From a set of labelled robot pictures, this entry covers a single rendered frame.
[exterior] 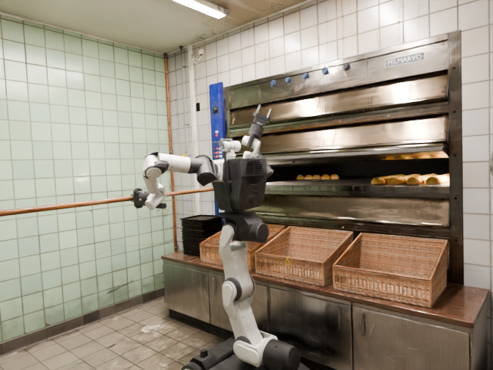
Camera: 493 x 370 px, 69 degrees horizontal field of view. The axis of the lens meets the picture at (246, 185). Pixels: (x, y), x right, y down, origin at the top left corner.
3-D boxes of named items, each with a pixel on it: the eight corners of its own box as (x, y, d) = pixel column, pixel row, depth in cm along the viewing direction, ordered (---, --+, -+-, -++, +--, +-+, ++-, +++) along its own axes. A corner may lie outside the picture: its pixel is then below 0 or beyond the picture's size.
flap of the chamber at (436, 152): (221, 162, 324) (235, 166, 339) (442, 150, 208) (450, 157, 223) (221, 159, 324) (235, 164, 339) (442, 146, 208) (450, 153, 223)
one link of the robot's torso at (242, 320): (271, 351, 219) (255, 272, 224) (250, 365, 204) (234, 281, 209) (252, 349, 230) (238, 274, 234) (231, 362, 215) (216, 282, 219)
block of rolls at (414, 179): (395, 180, 313) (395, 173, 313) (458, 180, 282) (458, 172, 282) (368, 184, 267) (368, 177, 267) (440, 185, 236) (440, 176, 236)
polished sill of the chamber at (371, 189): (237, 189, 342) (237, 185, 341) (451, 192, 225) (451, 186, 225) (232, 189, 337) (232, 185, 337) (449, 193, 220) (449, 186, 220)
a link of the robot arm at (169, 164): (150, 161, 181) (191, 167, 191) (147, 145, 189) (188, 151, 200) (144, 178, 187) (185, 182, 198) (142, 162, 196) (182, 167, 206)
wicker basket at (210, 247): (238, 249, 337) (236, 220, 335) (287, 258, 300) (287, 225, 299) (199, 261, 300) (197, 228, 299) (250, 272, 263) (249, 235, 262)
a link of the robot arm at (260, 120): (271, 118, 241) (265, 135, 243) (268, 119, 251) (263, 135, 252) (254, 111, 239) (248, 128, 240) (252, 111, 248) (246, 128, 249)
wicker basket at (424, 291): (361, 269, 258) (359, 231, 256) (450, 283, 223) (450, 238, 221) (331, 289, 220) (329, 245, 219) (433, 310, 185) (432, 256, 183)
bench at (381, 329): (207, 299, 370) (205, 244, 367) (489, 385, 213) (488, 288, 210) (163, 318, 328) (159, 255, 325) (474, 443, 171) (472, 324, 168)
